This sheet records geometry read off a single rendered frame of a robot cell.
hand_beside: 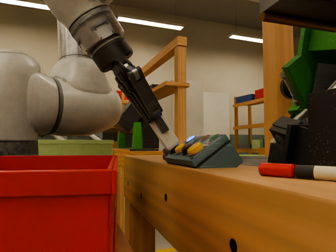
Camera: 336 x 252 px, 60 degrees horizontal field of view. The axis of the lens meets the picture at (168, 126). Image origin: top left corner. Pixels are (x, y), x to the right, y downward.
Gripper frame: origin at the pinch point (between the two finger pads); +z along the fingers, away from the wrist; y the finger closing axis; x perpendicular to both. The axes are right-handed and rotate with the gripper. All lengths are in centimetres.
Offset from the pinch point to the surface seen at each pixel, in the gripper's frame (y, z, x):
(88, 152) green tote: -72, -2, -13
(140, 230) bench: -41, 28, -14
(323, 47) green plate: 16.7, 1.9, 28.5
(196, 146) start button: 11.7, 3.3, 0.0
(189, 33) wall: -701, -89, 422
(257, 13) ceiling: -620, -31, 589
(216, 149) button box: 12.8, 5.5, 2.3
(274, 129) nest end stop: 4.8, 12.6, 19.1
